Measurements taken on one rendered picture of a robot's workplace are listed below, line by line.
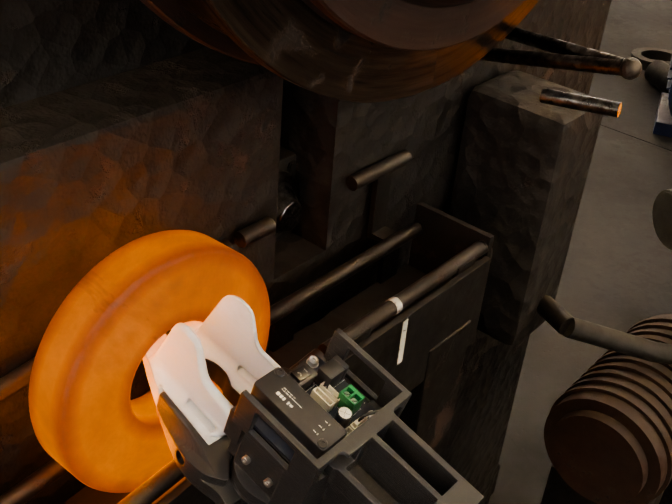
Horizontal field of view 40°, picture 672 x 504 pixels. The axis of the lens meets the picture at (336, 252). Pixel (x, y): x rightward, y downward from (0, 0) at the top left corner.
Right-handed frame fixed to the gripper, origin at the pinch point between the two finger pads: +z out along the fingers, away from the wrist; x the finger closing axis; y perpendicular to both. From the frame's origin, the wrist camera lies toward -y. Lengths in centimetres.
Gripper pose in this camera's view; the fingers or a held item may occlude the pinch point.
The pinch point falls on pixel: (159, 336)
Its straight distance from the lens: 53.9
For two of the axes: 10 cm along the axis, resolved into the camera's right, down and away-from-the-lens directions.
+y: 2.7, -6.9, -6.7
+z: -7.1, -6.1, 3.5
